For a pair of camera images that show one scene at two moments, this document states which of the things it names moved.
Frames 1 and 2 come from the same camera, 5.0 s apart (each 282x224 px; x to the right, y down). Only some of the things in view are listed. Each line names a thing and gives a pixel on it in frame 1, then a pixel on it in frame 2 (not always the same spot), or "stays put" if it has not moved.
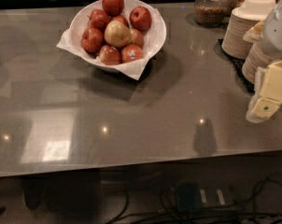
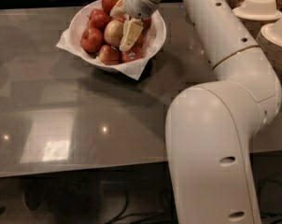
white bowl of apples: (153, 37) stays put
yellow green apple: (117, 34) stays put
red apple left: (91, 39) stays put
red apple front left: (109, 55) stays put
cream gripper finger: (261, 109) to (119, 8)
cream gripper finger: (273, 82) to (132, 29)
